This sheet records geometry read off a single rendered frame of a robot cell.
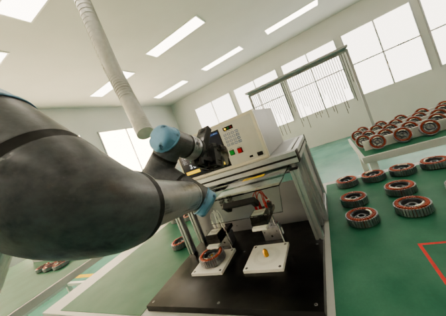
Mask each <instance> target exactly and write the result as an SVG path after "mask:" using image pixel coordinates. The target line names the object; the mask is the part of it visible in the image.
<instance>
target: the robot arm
mask: <svg viewBox="0 0 446 316"><path fill-rule="evenodd" d="M210 134H211V128H210V127H209V126H206V127H204V128H202V129H200V130H199V131H198V134H197V137H195V136H192V135H189V134H187V133H185V132H183V131H180V130H178V129H177V128H175V127H169V126H167V125H158V126H157V127H156V128H155V129H154V130H153V131H152V132H151V135H150V137H151V138H150V140H149V144H150V147H151V148H152V149H153V152H152V154H151V156H150V158H149V160H148V162H147V164H146V166H145V168H144V169H143V170H142V171H134V170H132V169H130V168H128V167H126V166H124V165H122V164H121V163H119V162H118V161H116V160H115V159H113V158H111V157H110V156H109V155H107V154H105V153H104V152H103V151H101V150H100V149H98V148H97V147H96V146H94V145H92V144H91V143H90V142H88V141H86V140H85V139H82V138H81V137H79V136H78V135H76V134H75V133H74V132H72V131H70V130H69V129H67V128H66V127H64V126H63V125H61V124H59V123H58V122H57V121H55V120H53V119H52V118H50V117H48V116H47V115H46V114H44V113H42V112H41V111H39V110H38V109H37V108H36V107H35V106H34V105H33V104H32V103H30V102H29V101H27V100H25V99H23V98H21V97H18V96H15V95H13V94H11V93H9V92H8V91H6V90H3V89H1V88H0V294H1V290H2V288H3V284H4V282H5V278H6V275H7V272H8V269H9V266H10V263H11V260H12V257H18V258H24V259H29V260H44V261H55V262H57V261H74V260H87V259H92V258H101V257H104V256H110V255H114V254H118V253H121V252H124V251H127V250H130V249H132V248H134V247H136V246H138V245H140V244H142V243H144V242H146V241H147V240H148V239H150V238H151V237H152V236H153V235H154V234H155V233H156V232H157V231H158V229H159V227H160V226H161V225H163V224H166V223H168V222H170V221H172V220H174V219H176V218H179V217H181V216H183V215H186V214H188V213H190V212H193V213H194V214H197V215H199V216H200V217H204V216H206V214H207V213H208V211H209V210H210V209H211V207H212V205H213V204H214V201H215V200H216V193H215V192H213V191H211V190H210V189H209V188H208V187H205V186H204V185H202V184H200V183H199V182H197V181H196V180H194V179H192V178H191V177H189V176H188V175H186V174H184V173H182V172H181V171H179V170H178V169H176V168H175V166H176V164H177V162H178V160H179V157H180V158H183V159H188V160H191V161H192V166H195V167H200V170H203V171H209V170H215V169H219V168H221V167H224V162H225V164H226V165H228V158H229V153H228V150H227V148H226V146H224V145H221V144H218V143H209V139H210ZM205 169H206V170H205Z"/></svg>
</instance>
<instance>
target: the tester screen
mask: <svg viewBox="0 0 446 316"><path fill-rule="evenodd" d="M209 143H218V144H222V143H221V141H220V138H219V136H218V133H217V132H215V133H212V134H210V139H209ZM179 159H180V160H181V163H182V166H183V169H184V170H185V173H186V175H187V173H188V172H190V171H193V170H196V169H199V168H200V167H197V168H195V169H191V170H190V167H189V165H192V161H191V160H188V159H183V158H180V157H179ZM205 172H207V171H201V172H198V173H195V174H192V175H189V177H192V176H195V175H199V174H201V173H205Z"/></svg>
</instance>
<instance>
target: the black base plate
mask: <svg viewBox="0 0 446 316"><path fill-rule="evenodd" d="M281 226H282V229H283V231H284V235H283V236H284V238H285V241H286V242H289V250H288V254H287V259H286V263H285V269H284V272H267V273H254V274H244V273H243V270H244V267H245V265H246V263H247V261H248V258H249V257H250V254H251V252H252V250H253V248H254V246H259V245H266V244H276V243H282V242H284V241H283V239H279V240H269V241H265V238H264V235H263V232H262V231H257V232H252V229H249V230H241V231H236V232H234V235H235V237H236V241H235V242H234V244H233V245H232V246H233V248H235V249H236V252H235V254H234V255H233V257H232V259H231V260H230V263H229V264H228V266H227V268H226V269H225V271H224V273H223V274H222V275H217V276H192V275H191V273H192V272H193V271H194V269H195V268H196V267H197V265H198V264H199V263H200V262H199V257H200V255H201V253H203V252H204V251H205V250H206V249H207V247H208V245H209V244H208V243H207V240H205V241H204V242H201V243H200V244H199V245H198V246H197V247H196V252H195V253H194V254H190V256H189V257H188V258H187V259H186V260H185V261H184V262H183V264H182V265H181V266H180V267H179V268H178V270H177V271H176V272H175V273H174V274H173V275H172V276H171V278H170V279H169V280H168V281H167V283H166V284H165V285H164V286H163V287H162V288H161V289H160V291H159V292H158V293H157V294H156V296H155V297H154V298H153V299H152V300H151V301H150V302H149V304H148V305H147V309H148V311H160V312H174V313H202V314H217V315H244V316H327V286H326V265H325V239H322V240H321V239H320V238H319V240H316V239H315V236H314V234H313V231H312V228H311V225H310V223H309V220H304V221H300V222H292V223H287V224H281Z"/></svg>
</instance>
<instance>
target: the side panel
mask: <svg viewBox="0 0 446 316"><path fill-rule="evenodd" d="M302 157H303V160H304V162H305V165H306V168H307V170H308V173H309V176H310V178H311V181H312V184H313V186H314V189H315V192H316V194H317V197H318V200H319V202H320V205H321V208H322V210H323V213H324V216H325V217H324V218H323V221H325V220H329V213H328V203H327V194H326V192H325V188H324V186H323V183H322V181H321V178H320V176H319V172H318V170H317V167H316V165H315V162H314V160H313V156H312V155H311V152H310V149H309V146H308V144H307V142H306V145H305V148H304V150H303V154H302Z"/></svg>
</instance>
